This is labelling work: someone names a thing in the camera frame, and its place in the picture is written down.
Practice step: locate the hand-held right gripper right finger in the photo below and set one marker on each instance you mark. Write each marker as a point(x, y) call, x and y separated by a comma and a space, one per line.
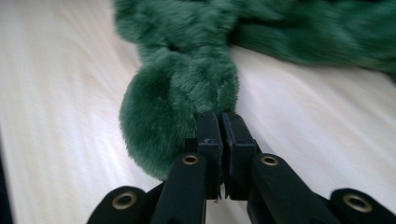
point(267, 186)

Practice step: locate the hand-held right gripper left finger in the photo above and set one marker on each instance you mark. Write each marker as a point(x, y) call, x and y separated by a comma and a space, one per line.
point(186, 186)

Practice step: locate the green furry scarf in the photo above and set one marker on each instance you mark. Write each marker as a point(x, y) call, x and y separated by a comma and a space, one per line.
point(174, 109)

